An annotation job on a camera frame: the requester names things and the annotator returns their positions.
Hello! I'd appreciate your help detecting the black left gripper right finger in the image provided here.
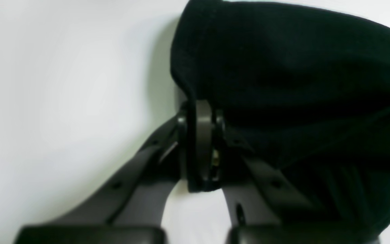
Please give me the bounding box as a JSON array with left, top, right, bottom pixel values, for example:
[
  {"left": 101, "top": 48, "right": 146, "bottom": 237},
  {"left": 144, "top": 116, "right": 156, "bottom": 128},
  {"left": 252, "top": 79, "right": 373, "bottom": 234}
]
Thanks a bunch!
[{"left": 194, "top": 100, "right": 380, "bottom": 244}]

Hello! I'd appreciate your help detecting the black T-shirt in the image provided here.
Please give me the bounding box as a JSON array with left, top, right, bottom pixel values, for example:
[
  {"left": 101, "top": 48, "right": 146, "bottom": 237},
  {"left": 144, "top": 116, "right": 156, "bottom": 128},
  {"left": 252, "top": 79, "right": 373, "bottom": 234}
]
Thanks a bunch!
[{"left": 171, "top": 0, "right": 390, "bottom": 232}]

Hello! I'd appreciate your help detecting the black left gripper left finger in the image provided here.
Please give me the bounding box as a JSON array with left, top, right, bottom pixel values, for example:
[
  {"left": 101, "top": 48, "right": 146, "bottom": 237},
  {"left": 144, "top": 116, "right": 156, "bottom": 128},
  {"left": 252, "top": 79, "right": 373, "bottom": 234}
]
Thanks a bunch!
[{"left": 15, "top": 110, "right": 187, "bottom": 244}]

